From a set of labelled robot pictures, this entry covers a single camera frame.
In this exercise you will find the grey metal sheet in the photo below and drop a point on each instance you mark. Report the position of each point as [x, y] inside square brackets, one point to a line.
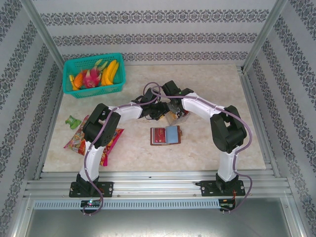
[158, 224]

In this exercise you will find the aluminium frame post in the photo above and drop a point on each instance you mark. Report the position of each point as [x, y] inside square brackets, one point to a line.
[43, 34]
[265, 32]

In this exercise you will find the yellow banana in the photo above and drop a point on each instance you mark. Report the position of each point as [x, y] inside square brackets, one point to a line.
[111, 71]
[105, 79]

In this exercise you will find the teal plastic basket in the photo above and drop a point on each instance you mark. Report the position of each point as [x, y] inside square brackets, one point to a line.
[98, 92]

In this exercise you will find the red credit card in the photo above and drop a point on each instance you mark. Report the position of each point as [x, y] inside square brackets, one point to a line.
[159, 136]

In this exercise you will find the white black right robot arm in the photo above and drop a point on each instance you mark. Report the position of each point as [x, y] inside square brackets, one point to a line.
[197, 106]

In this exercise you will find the aluminium front rail beams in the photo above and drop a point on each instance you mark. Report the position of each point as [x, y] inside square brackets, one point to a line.
[153, 185]

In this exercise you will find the aluminium side rail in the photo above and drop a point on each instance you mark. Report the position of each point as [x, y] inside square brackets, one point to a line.
[53, 111]
[256, 111]

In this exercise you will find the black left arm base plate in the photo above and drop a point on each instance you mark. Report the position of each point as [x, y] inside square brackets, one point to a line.
[107, 188]

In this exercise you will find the red and blue booklet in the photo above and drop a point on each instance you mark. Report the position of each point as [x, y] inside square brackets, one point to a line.
[172, 135]

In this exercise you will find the green plastic wrapper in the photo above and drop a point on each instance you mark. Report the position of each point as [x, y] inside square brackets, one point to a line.
[72, 122]

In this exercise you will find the pink dragon fruit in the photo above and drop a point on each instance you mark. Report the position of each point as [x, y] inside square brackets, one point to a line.
[91, 77]

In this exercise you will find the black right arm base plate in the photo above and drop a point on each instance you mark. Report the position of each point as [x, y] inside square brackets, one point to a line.
[206, 188]

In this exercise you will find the small yellow fruit piece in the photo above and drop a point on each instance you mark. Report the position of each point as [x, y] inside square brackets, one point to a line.
[71, 79]

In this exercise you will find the orange mango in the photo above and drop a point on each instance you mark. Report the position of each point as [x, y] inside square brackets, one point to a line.
[78, 81]

